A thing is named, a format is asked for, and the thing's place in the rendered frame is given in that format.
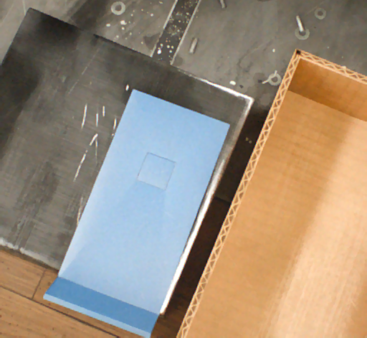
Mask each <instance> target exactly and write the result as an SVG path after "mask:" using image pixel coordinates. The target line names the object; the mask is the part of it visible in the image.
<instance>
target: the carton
mask: <svg viewBox="0 0 367 338"><path fill-rule="evenodd" d="M176 338H367V76H365V75H361V74H359V73H357V72H353V71H351V70H348V69H345V68H344V67H341V66H340V65H337V64H335V63H331V62H328V61H327V60H324V59H320V58H319V57H317V56H315V55H312V54H309V53H307V52H304V51H302V50H298V49H295V52H294V54H293V56H292V59H291V60H290V63H289V65H288V68H287V71H286V73H285V76H284V78H283V80H282V83H281V85H280V86H279V90H278V91H277V94H276V96H275V100H274V102H273V104H272V108H271V110H270V112H269V113H268V115H267V119H266V121H265V123H264V126H263V129H262V132H261V134H260V136H259V137H258V140H257V143H256V145H255V148H254V151H253V153H252V156H251V159H250V161H249V162H248V164H247V167H246V170H245V172H244V175H243V177H242V180H241V183H240V184H239V186H238V188H237V192H236V194H235V196H234V199H233V202H232V205H231V207H230V210H229V211H228V213H227V216H226V218H225V221H224V224H223V225H222V228H221V232H220V233H219V235H218V237H217V239H216V242H215V245H214V247H213V250H212V252H211V255H210V257H209V259H208V261H207V264H206V267H205V269H204V272H203V274H202V277H201V280H200V282H199V283H198V286H197V287H196V290H195V294H194V296H193V298H192V300H191V304H190V306H189V309H187V312H186V315H185V317H184V319H183V323H182V325H181V328H180V330H179V332H178V334H177V336H176Z"/></svg>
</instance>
